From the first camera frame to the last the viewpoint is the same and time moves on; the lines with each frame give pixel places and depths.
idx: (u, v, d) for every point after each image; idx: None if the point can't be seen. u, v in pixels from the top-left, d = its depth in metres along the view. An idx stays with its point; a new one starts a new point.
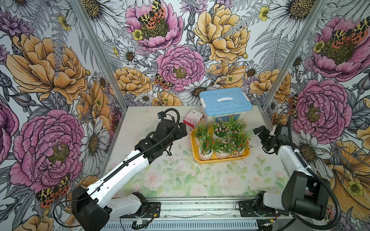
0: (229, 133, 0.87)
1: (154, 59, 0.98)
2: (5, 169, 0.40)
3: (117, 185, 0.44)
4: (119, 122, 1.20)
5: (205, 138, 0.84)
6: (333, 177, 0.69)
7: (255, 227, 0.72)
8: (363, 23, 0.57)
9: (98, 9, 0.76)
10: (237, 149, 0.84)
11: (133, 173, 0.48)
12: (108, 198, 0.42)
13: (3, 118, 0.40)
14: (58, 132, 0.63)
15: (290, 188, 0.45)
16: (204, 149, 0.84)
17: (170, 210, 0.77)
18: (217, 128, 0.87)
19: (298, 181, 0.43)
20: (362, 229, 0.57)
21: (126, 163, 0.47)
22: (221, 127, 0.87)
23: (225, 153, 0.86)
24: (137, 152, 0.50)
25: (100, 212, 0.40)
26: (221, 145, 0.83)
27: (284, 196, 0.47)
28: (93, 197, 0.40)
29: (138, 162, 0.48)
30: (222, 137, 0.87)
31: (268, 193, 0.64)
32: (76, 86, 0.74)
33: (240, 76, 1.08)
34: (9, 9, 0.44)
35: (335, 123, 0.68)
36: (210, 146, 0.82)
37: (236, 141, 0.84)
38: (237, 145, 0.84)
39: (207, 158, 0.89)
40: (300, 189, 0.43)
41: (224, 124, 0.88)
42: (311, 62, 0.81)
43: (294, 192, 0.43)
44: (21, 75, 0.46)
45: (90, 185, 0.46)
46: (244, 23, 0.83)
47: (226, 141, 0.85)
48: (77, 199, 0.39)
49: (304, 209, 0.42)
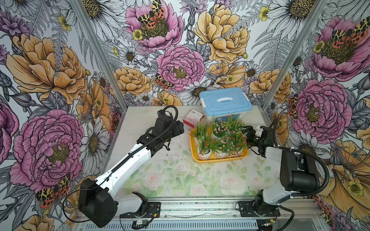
0: (228, 132, 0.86)
1: (154, 59, 0.98)
2: (5, 169, 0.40)
3: (125, 176, 0.46)
4: (119, 122, 1.20)
5: (204, 139, 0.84)
6: (333, 177, 0.69)
7: (255, 227, 0.72)
8: (363, 23, 0.57)
9: (98, 9, 0.76)
10: (236, 150, 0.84)
11: (138, 164, 0.51)
12: (116, 189, 0.44)
13: (3, 118, 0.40)
14: (58, 132, 0.63)
15: (284, 167, 0.50)
16: (202, 149, 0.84)
17: (170, 210, 0.77)
18: (216, 128, 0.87)
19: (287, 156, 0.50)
20: (362, 229, 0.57)
21: (132, 154, 0.50)
22: (220, 127, 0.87)
23: (223, 153, 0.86)
24: (139, 146, 0.53)
25: (111, 202, 0.42)
26: (220, 145, 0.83)
27: (282, 177, 0.51)
28: (103, 186, 0.41)
29: (141, 153, 0.51)
30: (220, 137, 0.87)
31: (266, 189, 0.66)
32: (76, 86, 0.74)
33: (240, 76, 1.08)
34: (9, 9, 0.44)
35: (335, 123, 0.68)
36: (209, 146, 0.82)
37: (234, 141, 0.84)
38: (235, 145, 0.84)
39: (205, 157, 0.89)
40: (292, 163, 0.49)
41: (223, 124, 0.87)
42: (311, 62, 0.81)
43: (291, 170, 0.48)
44: (21, 75, 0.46)
45: (99, 177, 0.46)
46: (244, 23, 0.83)
47: (224, 141, 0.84)
48: (88, 189, 0.40)
49: (300, 181, 0.46)
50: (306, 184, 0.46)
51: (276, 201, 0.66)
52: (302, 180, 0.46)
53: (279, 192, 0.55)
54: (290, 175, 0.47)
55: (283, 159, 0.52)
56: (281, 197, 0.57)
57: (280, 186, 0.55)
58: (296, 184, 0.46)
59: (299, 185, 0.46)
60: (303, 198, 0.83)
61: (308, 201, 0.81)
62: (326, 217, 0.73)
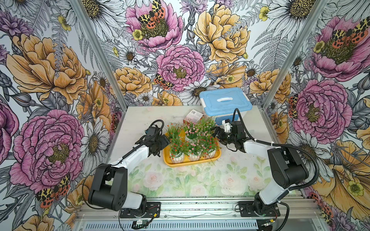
0: (199, 134, 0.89)
1: (154, 59, 0.98)
2: (5, 169, 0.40)
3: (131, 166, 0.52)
4: (119, 122, 1.20)
5: (174, 141, 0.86)
6: (333, 177, 0.69)
7: (255, 227, 0.72)
8: (363, 23, 0.57)
9: (98, 9, 0.76)
10: (207, 151, 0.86)
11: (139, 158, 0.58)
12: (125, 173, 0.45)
13: (3, 118, 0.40)
14: (58, 132, 0.63)
15: (274, 166, 0.51)
16: (172, 152, 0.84)
17: (170, 210, 0.77)
18: (187, 131, 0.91)
19: (275, 156, 0.49)
20: (362, 229, 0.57)
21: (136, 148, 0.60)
22: (192, 130, 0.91)
23: (195, 156, 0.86)
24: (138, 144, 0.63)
25: (124, 182, 0.45)
26: (190, 147, 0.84)
27: (275, 175, 0.51)
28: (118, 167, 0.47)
29: (142, 148, 0.60)
30: (192, 140, 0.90)
31: (261, 192, 0.66)
32: (76, 86, 0.74)
33: (240, 76, 1.08)
34: (9, 9, 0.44)
35: (335, 123, 0.68)
36: (179, 148, 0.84)
37: (205, 142, 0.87)
38: (207, 147, 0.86)
39: (178, 161, 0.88)
40: (281, 162, 0.49)
41: (195, 127, 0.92)
42: (311, 62, 0.81)
43: (283, 169, 0.48)
44: (21, 74, 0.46)
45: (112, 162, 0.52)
46: (244, 23, 0.83)
47: (194, 144, 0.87)
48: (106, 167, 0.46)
49: (293, 177, 0.47)
50: (298, 176, 0.48)
51: (276, 199, 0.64)
52: (295, 175, 0.47)
53: (277, 189, 0.55)
54: (284, 176, 0.47)
55: (270, 158, 0.51)
56: (277, 194, 0.57)
57: (276, 185, 0.54)
58: (291, 182, 0.47)
59: (295, 179, 0.48)
60: (303, 198, 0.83)
61: (308, 201, 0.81)
62: (326, 217, 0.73)
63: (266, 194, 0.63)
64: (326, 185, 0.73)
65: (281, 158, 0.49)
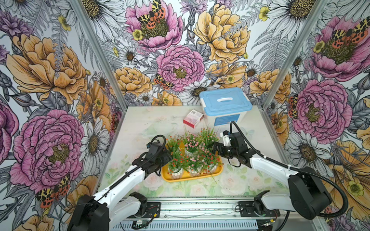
0: (199, 147, 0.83)
1: (154, 59, 0.98)
2: (5, 169, 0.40)
3: (119, 195, 0.48)
4: (119, 122, 1.20)
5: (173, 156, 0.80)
6: (333, 177, 0.69)
7: (255, 227, 0.72)
8: (363, 23, 0.57)
9: (98, 9, 0.76)
10: (208, 168, 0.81)
11: (132, 184, 0.53)
12: (112, 206, 0.45)
13: (3, 118, 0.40)
14: (58, 132, 0.63)
15: (297, 197, 0.44)
16: (170, 168, 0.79)
17: (170, 210, 0.77)
18: (187, 144, 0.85)
19: (299, 188, 0.43)
20: (362, 229, 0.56)
21: (128, 174, 0.54)
22: (192, 142, 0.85)
23: (195, 172, 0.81)
24: (134, 167, 0.57)
25: (104, 222, 0.41)
26: (190, 163, 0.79)
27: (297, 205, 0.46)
28: (101, 202, 0.43)
29: (137, 173, 0.55)
30: (192, 154, 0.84)
31: (264, 196, 0.64)
32: (76, 87, 0.74)
33: (240, 76, 1.08)
34: (9, 9, 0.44)
35: (335, 123, 0.68)
36: (178, 164, 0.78)
37: (205, 159, 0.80)
38: (207, 163, 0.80)
39: (177, 175, 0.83)
40: (306, 195, 0.42)
41: (195, 139, 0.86)
42: (311, 62, 0.81)
43: (310, 203, 0.42)
44: (21, 75, 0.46)
45: (96, 194, 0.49)
46: (244, 23, 0.83)
47: (194, 159, 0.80)
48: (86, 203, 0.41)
49: (320, 208, 0.42)
50: (324, 205, 0.43)
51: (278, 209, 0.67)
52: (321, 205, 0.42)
53: (287, 206, 0.53)
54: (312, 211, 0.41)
55: (293, 188, 0.45)
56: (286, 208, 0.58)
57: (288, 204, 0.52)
58: (317, 212, 0.42)
59: (321, 209, 0.42)
60: None
61: None
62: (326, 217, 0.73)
63: (271, 202, 0.61)
64: (326, 185, 0.73)
65: (306, 189, 0.43)
